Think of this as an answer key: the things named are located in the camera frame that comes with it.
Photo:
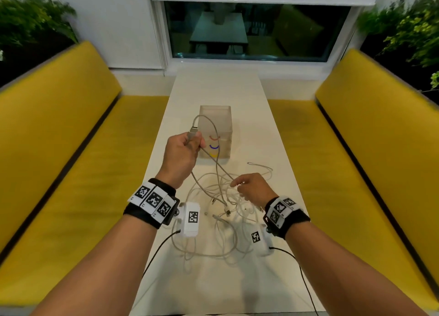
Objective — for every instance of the yellow upholstered bench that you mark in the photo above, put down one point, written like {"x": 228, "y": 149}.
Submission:
{"x": 68, "y": 154}
{"x": 370, "y": 161}

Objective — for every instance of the white framed window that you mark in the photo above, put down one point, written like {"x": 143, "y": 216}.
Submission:
{"x": 253, "y": 31}

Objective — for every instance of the person's left fingers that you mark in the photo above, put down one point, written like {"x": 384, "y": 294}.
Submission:
{"x": 198, "y": 143}

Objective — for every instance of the person's left forearm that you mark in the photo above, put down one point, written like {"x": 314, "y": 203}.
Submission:
{"x": 109, "y": 267}

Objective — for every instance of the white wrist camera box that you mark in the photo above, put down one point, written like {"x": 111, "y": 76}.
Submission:
{"x": 259, "y": 240}
{"x": 192, "y": 219}

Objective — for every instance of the clear plastic box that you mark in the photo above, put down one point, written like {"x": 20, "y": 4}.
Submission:
{"x": 221, "y": 120}

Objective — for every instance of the person's right hand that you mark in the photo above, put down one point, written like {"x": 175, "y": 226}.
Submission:
{"x": 259, "y": 188}

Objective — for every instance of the green leafy plant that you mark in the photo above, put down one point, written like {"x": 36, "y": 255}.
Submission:
{"x": 31, "y": 17}
{"x": 411, "y": 27}

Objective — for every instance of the black marker wristband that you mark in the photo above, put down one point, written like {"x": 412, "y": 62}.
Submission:
{"x": 283, "y": 214}
{"x": 152, "y": 200}

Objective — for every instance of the person's right forearm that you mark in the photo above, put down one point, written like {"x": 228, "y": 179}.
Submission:
{"x": 339, "y": 278}

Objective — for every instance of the person's left hand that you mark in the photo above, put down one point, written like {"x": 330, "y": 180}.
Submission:
{"x": 178, "y": 158}

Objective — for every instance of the person's right fingers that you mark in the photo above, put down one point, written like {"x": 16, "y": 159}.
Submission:
{"x": 241, "y": 183}

